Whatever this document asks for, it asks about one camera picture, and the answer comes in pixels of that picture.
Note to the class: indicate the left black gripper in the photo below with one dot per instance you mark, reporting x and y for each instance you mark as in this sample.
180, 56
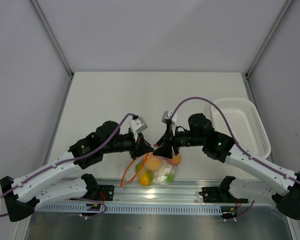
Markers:
140, 147

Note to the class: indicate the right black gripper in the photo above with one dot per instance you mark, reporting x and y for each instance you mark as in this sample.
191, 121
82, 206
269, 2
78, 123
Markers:
165, 149

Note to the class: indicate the peach fruit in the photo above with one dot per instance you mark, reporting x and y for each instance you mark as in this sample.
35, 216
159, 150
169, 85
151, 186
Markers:
175, 160

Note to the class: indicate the orange fruit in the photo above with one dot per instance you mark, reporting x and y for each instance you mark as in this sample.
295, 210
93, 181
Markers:
153, 163

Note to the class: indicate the clear zip top bag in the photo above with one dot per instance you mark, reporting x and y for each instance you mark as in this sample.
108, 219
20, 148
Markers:
129, 176

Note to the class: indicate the white cauliflower with leaves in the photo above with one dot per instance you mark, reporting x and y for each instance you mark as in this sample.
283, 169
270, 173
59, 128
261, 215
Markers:
165, 175

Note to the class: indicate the yellow green mango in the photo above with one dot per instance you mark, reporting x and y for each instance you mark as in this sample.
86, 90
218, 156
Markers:
144, 176

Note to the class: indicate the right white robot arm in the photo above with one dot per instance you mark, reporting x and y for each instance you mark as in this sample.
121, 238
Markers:
227, 150

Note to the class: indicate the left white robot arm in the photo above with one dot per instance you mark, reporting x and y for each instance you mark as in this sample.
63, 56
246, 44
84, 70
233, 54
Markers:
24, 195

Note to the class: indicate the white perforated plastic basket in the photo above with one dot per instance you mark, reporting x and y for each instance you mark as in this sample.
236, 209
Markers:
246, 125

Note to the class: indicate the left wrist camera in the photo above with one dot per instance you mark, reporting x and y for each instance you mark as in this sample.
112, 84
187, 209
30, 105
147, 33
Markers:
136, 126

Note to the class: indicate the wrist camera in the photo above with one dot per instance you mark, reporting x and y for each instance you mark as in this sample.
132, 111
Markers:
170, 119
136, 126

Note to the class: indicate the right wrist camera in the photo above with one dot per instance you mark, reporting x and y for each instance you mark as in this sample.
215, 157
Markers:
170, 119

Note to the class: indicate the aluminium mounting rail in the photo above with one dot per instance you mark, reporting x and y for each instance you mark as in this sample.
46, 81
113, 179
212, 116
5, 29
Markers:
160, 192

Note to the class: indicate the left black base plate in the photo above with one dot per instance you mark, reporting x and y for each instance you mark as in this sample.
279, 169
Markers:
103, 194

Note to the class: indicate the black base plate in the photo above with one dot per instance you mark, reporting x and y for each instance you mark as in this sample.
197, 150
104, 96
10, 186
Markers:
103, 194
211, 194

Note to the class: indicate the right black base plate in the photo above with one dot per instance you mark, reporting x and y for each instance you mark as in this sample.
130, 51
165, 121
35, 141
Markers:
211, 194

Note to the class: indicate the slotted white cable duct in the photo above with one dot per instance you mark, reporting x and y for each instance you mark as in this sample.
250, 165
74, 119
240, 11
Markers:
122, 208

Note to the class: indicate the left aluminium frame post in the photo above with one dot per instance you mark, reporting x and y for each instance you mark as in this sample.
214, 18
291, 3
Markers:
42, 19

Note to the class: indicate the aluminium frame post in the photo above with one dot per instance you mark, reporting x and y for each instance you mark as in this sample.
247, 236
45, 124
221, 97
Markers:
271, 35
42, 19

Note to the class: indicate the right aluminium frame post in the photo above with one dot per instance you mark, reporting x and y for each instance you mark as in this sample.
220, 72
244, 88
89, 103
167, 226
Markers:
271, 35

